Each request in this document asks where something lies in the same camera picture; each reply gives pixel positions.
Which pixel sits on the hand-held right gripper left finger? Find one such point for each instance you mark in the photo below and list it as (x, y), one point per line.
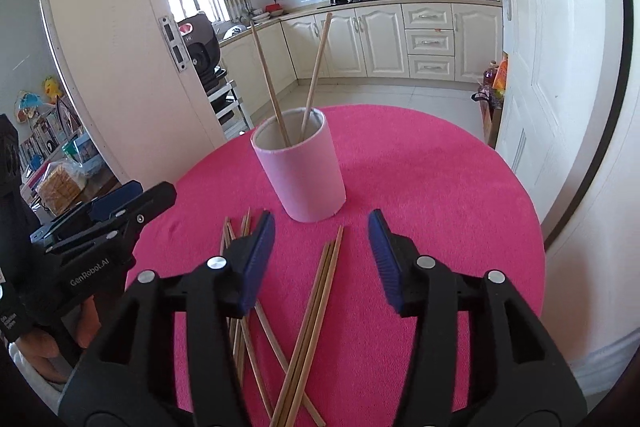
(260, 257)

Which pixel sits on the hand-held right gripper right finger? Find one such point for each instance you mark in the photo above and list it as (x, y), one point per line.
(382, 257)

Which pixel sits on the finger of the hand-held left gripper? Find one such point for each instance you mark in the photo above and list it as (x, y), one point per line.
(117, 197)
(150, 207)

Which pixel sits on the bunch of wooden chopsticks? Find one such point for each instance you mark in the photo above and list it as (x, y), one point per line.
(320, 302)

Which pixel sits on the pink cylindrical cup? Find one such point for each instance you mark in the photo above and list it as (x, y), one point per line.
(310, 177)

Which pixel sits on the long wooden chopstick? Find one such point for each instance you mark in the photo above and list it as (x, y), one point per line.
(316, 72)
(267, 77)

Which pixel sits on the person's left forearm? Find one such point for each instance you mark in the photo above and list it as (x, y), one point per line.
(32, 387)

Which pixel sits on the person's left hand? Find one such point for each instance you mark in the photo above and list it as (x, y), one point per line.
(45, 352)

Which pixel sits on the bagged sliced bread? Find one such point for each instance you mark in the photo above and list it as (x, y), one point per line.
(60, 189)

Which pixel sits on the pink tablecloth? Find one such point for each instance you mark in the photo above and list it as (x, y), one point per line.
(440, 187)

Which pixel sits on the cluttered shelf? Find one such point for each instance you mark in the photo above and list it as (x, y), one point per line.
(45, 142)

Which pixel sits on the yellow plush toy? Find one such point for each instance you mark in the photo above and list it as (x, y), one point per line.
(51, 89)

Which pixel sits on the white metal rack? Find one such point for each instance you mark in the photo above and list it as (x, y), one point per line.
(230, 104)

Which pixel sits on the white door with lock plate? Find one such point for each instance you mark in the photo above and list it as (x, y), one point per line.
(110, 32)

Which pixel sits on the black kitchen appliance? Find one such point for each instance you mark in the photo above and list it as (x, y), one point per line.
(200, 44)

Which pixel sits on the floor storage box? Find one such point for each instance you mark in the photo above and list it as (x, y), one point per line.
(487, 117)

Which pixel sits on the cream lower kitchen cabinets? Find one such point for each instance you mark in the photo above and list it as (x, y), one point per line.
(380, 39)

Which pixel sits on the orange snack bag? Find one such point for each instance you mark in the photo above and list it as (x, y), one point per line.
(501, 74)

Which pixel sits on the red bowl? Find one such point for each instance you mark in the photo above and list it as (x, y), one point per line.
(274, 8)

